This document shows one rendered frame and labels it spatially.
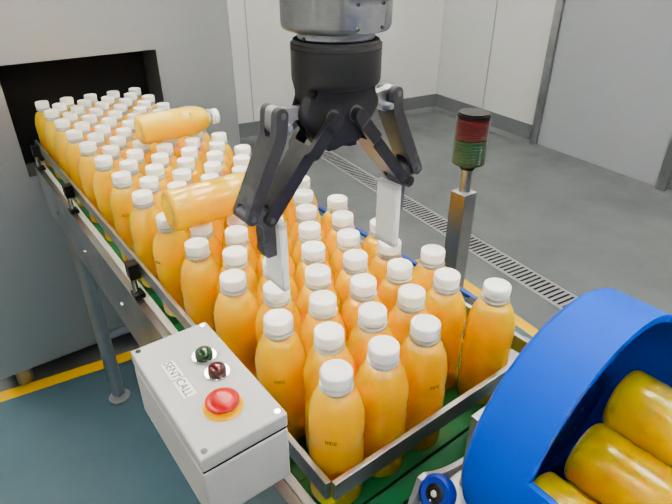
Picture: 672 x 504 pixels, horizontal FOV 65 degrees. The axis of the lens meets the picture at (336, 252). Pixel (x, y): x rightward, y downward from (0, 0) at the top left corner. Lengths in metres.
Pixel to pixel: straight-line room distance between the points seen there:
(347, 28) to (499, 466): 0.39
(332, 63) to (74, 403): 2.05
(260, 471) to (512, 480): 0.26
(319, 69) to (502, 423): 0.34
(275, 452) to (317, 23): 0.43
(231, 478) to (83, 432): 1.65
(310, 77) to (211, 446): 0.36
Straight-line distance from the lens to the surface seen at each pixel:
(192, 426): 0.59
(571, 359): 0.51
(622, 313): 0.56
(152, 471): 2.02
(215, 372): 0.63
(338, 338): 0.67
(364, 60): 0.44
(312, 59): 0.43
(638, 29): 4.48
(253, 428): 0.58
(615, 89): 4.57
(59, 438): 2.24
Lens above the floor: 1.53
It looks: 30 degrees down
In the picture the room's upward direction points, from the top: straight up
